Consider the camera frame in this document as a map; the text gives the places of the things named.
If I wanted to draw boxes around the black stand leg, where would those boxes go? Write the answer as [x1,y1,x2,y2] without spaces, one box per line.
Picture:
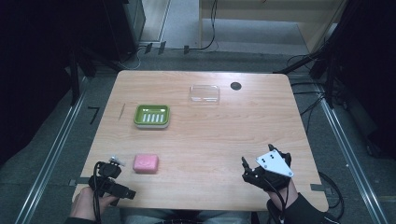
[68,50,80,106]
[273,49,325,75]

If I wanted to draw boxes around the pink soap bar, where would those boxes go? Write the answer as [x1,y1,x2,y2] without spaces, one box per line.
[132,153,160,175]

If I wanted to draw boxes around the light wooden cabinet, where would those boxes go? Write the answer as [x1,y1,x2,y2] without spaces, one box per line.
[198,0,348,54]

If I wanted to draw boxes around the green soap dish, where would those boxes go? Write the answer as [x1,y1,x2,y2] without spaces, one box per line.
[133,104,172,130]

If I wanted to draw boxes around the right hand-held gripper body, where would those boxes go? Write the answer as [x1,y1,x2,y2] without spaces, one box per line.
[242,148,295,192]

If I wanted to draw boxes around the metal floor rail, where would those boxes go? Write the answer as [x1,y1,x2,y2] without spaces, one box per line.
[316,88,390,224]
[14,77,89,224]

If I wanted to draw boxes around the black floor cables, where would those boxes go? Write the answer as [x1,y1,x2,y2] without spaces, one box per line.
[286,54,331,134]

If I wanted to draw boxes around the black hanging cable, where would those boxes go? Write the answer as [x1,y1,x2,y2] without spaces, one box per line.
[186,0,219,52]

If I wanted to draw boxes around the person's right hand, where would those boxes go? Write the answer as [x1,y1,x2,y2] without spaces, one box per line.
[267,179,300,210]

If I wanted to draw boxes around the hand-held gripper cable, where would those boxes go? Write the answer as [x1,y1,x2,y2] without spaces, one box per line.
[92,161,104,224]
[263,177,289,224]

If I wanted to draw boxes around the right hand-held gripper cable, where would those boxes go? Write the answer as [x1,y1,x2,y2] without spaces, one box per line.
[263,177,289,224]

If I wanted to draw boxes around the clear plastic container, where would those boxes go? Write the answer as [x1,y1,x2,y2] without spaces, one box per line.
[189,84,221,105]

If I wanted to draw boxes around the left hand-held gripper cable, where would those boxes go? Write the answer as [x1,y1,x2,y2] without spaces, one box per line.
[92,161,104,224]

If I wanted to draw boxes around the white floor cable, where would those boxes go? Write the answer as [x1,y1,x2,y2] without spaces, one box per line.
[119,46,148,71]

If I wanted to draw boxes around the black curtain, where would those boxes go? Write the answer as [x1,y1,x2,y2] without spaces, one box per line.
[0,0,148,169]
[311,0,396,160]

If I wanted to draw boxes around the black floor cable loop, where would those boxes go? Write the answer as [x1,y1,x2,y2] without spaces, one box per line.
[317,171,346,210]

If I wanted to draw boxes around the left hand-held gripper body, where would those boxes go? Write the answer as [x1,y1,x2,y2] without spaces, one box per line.
[88,156,126,198]

